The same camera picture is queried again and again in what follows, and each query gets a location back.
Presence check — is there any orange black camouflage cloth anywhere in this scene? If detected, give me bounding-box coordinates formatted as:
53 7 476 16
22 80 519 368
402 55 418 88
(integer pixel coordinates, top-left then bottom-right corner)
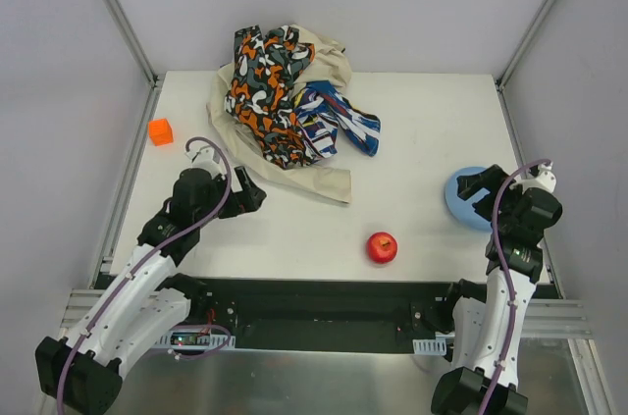
225 26 316 169

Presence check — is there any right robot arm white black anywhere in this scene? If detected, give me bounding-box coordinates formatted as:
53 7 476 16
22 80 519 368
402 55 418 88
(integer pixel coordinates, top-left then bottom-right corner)
425 159 563 414

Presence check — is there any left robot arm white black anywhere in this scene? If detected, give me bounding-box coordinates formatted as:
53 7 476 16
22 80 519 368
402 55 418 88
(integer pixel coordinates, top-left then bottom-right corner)
35 167 266 414

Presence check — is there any blue white patterned cloth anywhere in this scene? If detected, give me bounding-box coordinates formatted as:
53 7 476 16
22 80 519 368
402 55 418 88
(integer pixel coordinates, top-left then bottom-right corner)
293 81 381 163

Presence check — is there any beige cloth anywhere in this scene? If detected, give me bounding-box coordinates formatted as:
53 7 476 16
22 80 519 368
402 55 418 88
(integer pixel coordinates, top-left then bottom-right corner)
206 26 352 203

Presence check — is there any light blue plate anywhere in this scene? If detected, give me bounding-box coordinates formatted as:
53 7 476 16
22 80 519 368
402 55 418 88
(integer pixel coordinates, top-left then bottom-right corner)
445 167 492 233

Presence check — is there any red apple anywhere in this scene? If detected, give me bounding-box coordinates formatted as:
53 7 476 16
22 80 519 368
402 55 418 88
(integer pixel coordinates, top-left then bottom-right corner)
366 232 398 265

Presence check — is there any orange cube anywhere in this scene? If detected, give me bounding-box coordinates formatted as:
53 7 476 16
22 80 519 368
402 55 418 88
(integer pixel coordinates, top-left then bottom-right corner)
147 118 174 146

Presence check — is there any front aluminium extrusion beam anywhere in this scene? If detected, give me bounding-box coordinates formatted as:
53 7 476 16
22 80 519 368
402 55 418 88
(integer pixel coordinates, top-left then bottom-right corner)
60 289 594 339

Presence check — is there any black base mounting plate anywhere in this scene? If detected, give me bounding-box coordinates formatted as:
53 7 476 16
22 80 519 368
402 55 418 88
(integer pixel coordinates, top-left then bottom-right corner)
165 275 493 354

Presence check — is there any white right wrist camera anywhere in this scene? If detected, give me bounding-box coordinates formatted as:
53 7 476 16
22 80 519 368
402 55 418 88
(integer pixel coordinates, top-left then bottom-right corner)
518 163 557 194

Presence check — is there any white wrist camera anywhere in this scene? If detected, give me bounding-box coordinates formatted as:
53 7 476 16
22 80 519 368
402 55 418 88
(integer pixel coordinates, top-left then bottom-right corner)
185 145 224 176
518 163 557 194

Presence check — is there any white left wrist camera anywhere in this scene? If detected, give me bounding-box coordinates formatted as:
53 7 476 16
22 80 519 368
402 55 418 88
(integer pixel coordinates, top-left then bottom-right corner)
185 145 224 176

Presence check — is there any left aluminium table rail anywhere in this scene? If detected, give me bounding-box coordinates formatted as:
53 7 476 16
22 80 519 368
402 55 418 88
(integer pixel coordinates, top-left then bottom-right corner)
88 74 165 288

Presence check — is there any left slotted cable duct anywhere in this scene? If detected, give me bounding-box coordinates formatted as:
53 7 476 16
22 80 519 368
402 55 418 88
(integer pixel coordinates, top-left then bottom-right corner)
152 328 236 352

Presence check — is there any slotted cable duct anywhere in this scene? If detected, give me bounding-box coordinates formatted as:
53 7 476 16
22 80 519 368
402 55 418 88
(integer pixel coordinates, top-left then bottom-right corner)
412 336 453 357
152 328 236 352

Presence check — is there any right slotted cable duct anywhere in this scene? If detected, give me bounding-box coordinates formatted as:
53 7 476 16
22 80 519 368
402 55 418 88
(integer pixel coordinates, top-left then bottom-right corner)
412 336 453 357

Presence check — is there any left aluminium frame post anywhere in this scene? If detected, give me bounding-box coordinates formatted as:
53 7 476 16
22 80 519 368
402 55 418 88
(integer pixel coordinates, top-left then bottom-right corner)
103 0 158 86

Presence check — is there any aluminium frame post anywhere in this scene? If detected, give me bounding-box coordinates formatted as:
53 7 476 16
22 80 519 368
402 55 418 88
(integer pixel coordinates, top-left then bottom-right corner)
496 0 557 92
103 0 158 86

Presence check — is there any right aluminium frame post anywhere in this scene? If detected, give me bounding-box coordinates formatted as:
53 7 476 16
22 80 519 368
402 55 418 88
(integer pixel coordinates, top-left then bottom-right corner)
496 0 557 92

